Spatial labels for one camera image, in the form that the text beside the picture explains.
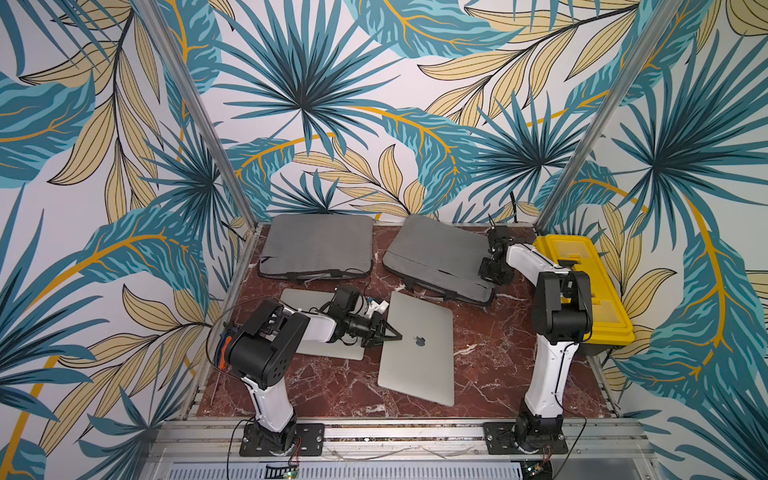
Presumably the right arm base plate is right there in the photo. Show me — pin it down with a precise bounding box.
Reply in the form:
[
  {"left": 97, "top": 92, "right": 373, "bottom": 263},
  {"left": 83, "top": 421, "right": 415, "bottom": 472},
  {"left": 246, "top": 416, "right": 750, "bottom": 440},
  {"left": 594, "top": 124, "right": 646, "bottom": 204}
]
[{"left": 482, "top": 417, "right": 569, "bottom": 455}]

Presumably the right aluminium frame post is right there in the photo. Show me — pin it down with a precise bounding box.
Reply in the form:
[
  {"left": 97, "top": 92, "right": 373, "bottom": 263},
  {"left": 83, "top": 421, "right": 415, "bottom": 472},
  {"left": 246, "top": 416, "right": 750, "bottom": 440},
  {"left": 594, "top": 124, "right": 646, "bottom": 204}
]
[{"left": 534, "top": 0, "right": 683, "bottom": 234}]

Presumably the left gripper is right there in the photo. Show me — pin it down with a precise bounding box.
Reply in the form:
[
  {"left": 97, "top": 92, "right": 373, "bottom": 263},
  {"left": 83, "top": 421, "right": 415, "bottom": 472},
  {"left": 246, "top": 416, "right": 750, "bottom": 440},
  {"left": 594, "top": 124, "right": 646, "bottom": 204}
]
[{"left": 345, "top": 310, "right": 403, "bottom": 348}]

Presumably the yellow black toolbox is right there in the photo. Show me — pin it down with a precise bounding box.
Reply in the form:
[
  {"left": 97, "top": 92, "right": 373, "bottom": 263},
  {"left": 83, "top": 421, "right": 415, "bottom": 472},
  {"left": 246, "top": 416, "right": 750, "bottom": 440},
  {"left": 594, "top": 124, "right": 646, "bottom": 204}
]
[{"left": 533, "top": 234, "right": 636, "bottom": 356}]

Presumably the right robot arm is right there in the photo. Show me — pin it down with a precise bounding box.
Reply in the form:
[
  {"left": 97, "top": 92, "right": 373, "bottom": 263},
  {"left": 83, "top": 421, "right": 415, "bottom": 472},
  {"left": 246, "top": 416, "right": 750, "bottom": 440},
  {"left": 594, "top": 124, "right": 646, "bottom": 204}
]
[{"left": 479, "top": 226, "right": 593, "bottom": 453}]

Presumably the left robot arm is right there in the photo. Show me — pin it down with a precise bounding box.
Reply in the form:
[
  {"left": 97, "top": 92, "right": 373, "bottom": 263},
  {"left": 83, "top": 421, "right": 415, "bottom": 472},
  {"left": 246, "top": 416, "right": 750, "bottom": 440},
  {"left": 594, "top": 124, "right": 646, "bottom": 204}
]
[{"left": 212, "top": 286, "right": 402, "bottom": 456}]

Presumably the left aluminium frame post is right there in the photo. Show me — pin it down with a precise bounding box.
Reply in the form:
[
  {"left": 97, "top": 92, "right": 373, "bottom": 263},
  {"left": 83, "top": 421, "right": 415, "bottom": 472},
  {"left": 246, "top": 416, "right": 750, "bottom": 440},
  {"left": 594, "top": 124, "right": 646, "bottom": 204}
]
[{"left": 134, "top": 0, "right": 258, "bottom": 231}]

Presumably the grey zippered laptop bag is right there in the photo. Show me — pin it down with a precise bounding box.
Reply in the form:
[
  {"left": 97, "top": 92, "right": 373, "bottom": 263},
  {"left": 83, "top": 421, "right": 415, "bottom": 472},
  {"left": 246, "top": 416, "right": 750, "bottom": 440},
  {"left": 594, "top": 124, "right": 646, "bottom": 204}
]
[{"left": 258, "top": 214, "right": 374, "bottom": 282}]

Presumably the grey laptop sleeve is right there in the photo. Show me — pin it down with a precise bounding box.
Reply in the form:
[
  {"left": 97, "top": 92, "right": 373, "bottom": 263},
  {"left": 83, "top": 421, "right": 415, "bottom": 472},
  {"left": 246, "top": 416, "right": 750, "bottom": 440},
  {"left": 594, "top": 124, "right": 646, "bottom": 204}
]
[{"left": 382, "top": 215, "right": 494, "bottom": 305}]

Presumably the aluminium front rail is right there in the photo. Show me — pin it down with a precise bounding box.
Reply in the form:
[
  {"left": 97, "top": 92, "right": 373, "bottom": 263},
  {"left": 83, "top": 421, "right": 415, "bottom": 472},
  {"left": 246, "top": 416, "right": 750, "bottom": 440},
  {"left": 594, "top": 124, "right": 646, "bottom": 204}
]
[{"left": 148, "top": 418, "right": 656, "bottom": 463}]

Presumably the silver laptop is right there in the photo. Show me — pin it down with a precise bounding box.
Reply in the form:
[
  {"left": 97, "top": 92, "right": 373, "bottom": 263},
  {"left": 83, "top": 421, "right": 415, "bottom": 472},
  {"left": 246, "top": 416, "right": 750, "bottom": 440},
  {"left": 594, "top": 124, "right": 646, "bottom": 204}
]
[
  {"left": 378, "top": 292, "right": 454, "bottom": 406},
  {"left": 280, "top": 289, "right": 365, "bottom": 361}
]

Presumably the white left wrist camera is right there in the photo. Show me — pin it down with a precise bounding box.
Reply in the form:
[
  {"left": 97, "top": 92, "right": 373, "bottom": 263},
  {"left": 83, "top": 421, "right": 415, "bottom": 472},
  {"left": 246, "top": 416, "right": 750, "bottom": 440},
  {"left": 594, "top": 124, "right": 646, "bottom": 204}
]
[{"left": 363, "top": 298, "right": 389, "bottom": 319}]

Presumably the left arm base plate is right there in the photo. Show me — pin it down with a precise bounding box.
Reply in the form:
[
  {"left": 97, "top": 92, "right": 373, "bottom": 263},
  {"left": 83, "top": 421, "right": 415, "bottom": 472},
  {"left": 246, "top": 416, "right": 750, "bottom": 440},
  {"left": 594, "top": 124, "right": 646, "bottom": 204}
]
[{"left": 239, "top": 423, "right": 325, "bottom": 458}]

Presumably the white ventilation grille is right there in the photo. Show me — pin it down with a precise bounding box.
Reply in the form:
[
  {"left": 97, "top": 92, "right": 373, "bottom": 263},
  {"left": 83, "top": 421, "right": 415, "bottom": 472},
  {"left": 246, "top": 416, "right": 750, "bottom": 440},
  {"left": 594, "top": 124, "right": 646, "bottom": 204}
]
[{"left": 159, "top": 461, "right": 523, "bottom": 480}]

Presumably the aluminium frame post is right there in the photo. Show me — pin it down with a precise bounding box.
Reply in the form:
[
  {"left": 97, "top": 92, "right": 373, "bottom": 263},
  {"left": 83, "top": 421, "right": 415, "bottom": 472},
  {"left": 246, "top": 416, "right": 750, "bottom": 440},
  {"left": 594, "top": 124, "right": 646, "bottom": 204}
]
[
  {"left": 534, "top": 0, "right": 683, "bottom": 234},
  {"left": 134, "top": 0, "right": 258, "bottom": 231}
]

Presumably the orange handled screwdriver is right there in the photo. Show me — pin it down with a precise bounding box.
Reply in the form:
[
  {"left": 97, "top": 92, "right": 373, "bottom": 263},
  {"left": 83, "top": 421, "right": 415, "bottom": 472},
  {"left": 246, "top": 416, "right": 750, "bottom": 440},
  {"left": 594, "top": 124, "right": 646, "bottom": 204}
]
[{"left": 206, "top": 332, "right": 232, "bottom": 398}]

